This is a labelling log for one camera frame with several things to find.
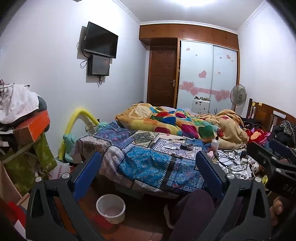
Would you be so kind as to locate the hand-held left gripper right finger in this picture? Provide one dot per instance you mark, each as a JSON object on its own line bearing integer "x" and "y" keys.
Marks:
{"x": 208, "y": 169}

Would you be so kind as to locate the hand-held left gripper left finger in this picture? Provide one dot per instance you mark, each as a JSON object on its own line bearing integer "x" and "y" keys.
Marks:
{"x": 89, "y": 171}

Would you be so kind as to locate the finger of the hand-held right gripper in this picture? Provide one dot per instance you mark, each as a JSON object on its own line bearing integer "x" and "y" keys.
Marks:
{"x": 259, "y": 150}
{"x": 279, "y": 146}

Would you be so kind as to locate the white plastic bin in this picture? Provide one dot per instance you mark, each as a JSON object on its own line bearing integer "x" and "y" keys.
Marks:
{"x": 111, "y": 208}

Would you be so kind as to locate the person's right hand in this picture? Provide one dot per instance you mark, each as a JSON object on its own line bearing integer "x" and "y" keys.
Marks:
{"x": 276, "y": 210}

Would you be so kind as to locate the dark clothes pile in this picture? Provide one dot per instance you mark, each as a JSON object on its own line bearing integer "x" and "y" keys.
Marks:
{"x": 283, "y": 133}

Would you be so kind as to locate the red floral cloth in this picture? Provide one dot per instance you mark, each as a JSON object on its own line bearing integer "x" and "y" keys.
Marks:
{"x": 257, "y": 135}

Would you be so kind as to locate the white plastic bottle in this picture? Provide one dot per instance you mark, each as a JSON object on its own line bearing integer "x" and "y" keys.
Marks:
{"x": 215, "y": 146}

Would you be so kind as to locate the white shopping bag red print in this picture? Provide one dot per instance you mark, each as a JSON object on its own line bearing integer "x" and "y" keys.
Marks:
{"x": 60, "y": 169}

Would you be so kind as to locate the black cylindrical device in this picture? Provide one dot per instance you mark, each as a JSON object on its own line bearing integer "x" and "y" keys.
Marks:
{"x": 186, "y": 146}

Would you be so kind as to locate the brown wooden headboard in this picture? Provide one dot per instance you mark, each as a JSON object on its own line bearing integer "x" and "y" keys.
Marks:
{"x": 261, "y": 113}

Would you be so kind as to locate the person's leg in purple trousers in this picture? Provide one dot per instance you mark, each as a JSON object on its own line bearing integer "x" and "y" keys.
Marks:
{"x": 194, "y": 213}

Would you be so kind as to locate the green gift bag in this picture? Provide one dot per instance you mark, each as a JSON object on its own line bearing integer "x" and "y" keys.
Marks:
{"x": 44, "y": 155}

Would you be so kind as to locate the colourful fleece blanket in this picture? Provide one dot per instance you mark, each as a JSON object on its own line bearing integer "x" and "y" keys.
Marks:
{"x": 180, "y": 121}

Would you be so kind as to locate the blue patchwork bedsheet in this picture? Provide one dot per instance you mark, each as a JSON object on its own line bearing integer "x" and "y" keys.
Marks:
{"x": 143, "y": 162}

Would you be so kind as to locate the yellow foam tube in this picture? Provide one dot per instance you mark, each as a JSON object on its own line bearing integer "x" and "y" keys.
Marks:
{"x": 78, "y": 112}

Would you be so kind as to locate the white standing fan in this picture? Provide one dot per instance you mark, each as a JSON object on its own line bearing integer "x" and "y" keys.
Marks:
{"x": 238, "y": 93}

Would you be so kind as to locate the small white cabinet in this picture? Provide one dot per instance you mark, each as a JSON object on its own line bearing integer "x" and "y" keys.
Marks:
{"x": 201, "y": 106}

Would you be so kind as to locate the white tape roll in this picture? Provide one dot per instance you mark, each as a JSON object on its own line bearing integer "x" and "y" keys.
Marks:
{"x": 151, "y": 137}

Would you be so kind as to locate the orange cardboard box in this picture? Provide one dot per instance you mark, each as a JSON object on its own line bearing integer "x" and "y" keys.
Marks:
{"x": 34, "y": 126}

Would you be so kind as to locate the dark grey cushion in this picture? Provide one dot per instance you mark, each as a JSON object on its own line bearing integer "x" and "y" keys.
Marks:
{"x": 42, "y": 104}

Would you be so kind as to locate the red patterned box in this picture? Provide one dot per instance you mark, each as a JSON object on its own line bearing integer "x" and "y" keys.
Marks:
{"x": 13, "y": 208}

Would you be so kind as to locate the wooden wardrobe with sliding doors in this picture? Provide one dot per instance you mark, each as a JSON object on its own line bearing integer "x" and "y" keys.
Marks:
{"x": 203, "y": 67}

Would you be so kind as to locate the white cloth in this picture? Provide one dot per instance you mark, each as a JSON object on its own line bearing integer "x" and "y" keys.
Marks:
{"x": 18, "y": 99}

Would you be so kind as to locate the brown wooden door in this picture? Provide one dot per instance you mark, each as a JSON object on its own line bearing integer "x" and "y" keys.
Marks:
{"x": 163, "y": 76}

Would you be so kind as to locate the black box under television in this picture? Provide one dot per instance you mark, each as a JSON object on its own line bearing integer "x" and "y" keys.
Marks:
{"x": 98, "y": 65}

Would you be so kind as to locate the teal foam rail cover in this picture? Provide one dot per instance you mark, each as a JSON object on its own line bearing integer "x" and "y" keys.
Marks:
{"x": 70, "y": 146}
{"x": 102, "y": 126}

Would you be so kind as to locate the black wall television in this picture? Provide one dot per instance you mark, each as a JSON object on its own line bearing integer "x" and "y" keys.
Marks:
{"x": 100, "y": 39}

